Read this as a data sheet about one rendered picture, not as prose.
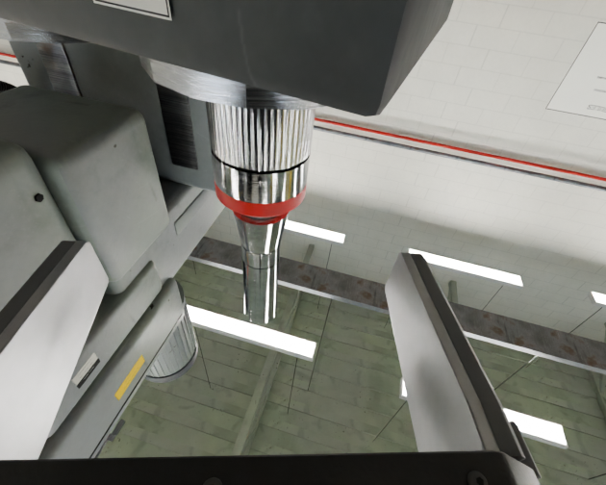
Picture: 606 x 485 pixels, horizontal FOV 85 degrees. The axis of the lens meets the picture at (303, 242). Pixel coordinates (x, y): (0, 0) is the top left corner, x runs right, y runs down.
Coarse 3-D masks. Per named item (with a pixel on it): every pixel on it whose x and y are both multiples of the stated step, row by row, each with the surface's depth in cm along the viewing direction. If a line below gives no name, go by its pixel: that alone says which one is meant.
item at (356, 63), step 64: (0, 0) 9; (64, 0) 8; (128, 0) 7; (192, 0) 7; (256, 0) 6; (320, 0) 6; (384, 0) 5; (448, 0) 12; (192, 64) 8; (256, 64) 7; (320, 64) 6; (384, 64) 6
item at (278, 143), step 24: (216, 120) 13; (240, 120) 12; (264, 120) 12; (288, 120) 13; (312, 120) 14; (216, 144) 14; (240, 144) 13; (264, 144) 13; (288, 144) 14; (216, 168) 15; (240, 168) 14; (264, 168) 14; (288, 168) 14; (240, 192) 15; (264, 192) 15; (288, 192) 15
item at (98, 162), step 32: (0, 96) 53; (32, 96) 54; (64, 96) 55; (0, 128) 46; (32, 128) 47; (64, 128) 47; (96, 128) 48; (128, 128) 52; (64, 160) 43; (96, 160) 48; (128, 160) 54; (64, 192) 45; (96, 192) 49; (128, 192) 56; (160, 192) 65; (96, 224) 51; (128, 224) 58; (160, 224) 68; (128, 256) 60
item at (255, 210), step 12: (216, 192) 16; (300, 192) 16; (228, 204) 16; (240, 204) 15; (252, 204) 15; (264, 204) 15; (276, 204) 15; (288, 204) 16; (252, 216) 16; (264, 216) 16
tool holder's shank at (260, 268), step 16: (240, 224) 18; (256, 224) 17; (272, 224) 17; (240, 240) 19; (256, 240) 18; (272, 240) 18; (256, 256) 19; (272, 256) 20; (256, 272) 20; (272, 272) 21; (256, 288) 21; (272, 288) 22; (256, 304) 23; (272, 304) 23; (256, 320) 24
